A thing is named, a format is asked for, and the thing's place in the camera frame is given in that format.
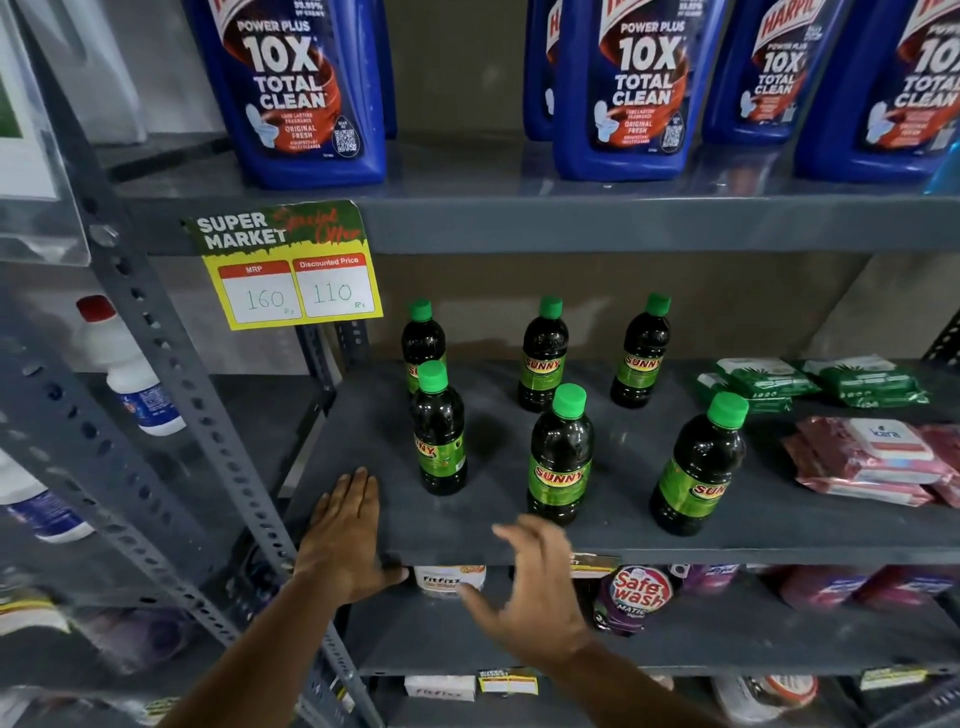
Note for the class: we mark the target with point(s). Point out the grey metal shelf rack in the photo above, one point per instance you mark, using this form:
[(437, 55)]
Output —
[(750, 525), (191, 424)]

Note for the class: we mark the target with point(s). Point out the person's left forearm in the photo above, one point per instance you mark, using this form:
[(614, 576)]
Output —
[(259, 660)]

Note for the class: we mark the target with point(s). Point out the white bottle with red label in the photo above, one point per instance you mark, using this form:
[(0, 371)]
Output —
[(765, 697)]

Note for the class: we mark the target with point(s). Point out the person's left middle finger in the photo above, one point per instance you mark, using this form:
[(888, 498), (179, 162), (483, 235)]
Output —
[(352, 499)]

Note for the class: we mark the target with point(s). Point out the person's right hand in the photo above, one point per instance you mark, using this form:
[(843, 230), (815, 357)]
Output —
[(544, 600)]

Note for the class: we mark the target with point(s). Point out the group of dark green-capped bottles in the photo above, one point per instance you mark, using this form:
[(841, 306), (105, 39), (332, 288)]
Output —
[(559, 465)]

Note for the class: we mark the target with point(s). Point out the person's left thumb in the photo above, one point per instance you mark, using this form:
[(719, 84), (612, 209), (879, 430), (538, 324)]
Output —
[(391, 579)]

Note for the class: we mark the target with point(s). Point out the green wipes packet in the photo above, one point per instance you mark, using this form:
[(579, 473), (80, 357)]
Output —
[(765, 377), (866, 379), (739, 401)]

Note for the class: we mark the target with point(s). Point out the white bottle with blue label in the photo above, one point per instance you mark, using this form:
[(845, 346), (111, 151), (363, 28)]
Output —
[(45, 510)]

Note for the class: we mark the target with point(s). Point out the pink refill pouch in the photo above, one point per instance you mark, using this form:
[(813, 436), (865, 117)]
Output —
[(709, 579), (821, 586), (907, 586)]

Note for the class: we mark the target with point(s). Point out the pink wipes packet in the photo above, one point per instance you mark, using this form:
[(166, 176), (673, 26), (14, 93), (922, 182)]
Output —
[(862, 489), (874, 450), (946, 457)]

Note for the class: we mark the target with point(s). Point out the clear plastic sign holder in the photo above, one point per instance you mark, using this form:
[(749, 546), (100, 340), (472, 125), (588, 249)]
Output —
[(34, 150)]

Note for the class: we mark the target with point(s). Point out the person's right thumb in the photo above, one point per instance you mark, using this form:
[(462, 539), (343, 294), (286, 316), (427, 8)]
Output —
[(481, 604)]

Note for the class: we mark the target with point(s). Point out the person's left little finger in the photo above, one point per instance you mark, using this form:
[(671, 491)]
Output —
[(319, 519)]

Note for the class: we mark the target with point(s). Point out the white bottle with red cap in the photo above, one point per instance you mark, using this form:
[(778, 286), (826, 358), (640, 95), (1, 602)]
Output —
[(131, 375)]

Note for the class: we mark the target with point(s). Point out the small white box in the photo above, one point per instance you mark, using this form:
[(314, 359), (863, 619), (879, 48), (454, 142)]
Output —
[(440, 688), (448, 580)]

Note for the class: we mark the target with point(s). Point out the yellow shelf price tag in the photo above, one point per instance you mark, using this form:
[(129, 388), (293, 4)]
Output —
[(508, 682), (892, 677)]

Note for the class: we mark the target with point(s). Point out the row of blue cleaner bottles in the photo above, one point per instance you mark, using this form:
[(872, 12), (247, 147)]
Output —
[(630, 97)]

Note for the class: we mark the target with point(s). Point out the person's left hand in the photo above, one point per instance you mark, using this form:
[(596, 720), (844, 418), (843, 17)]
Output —
[(341, 547)]

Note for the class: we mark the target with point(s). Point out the green and yellow price sign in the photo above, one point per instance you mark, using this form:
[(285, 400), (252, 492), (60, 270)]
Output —
[(289, 266)]

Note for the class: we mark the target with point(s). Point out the pink plastic packet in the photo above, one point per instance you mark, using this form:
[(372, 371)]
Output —
[(135, 637)]

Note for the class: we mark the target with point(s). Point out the purple detergent pouch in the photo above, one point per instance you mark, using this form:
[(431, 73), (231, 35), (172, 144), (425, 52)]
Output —
[(634, 600)]

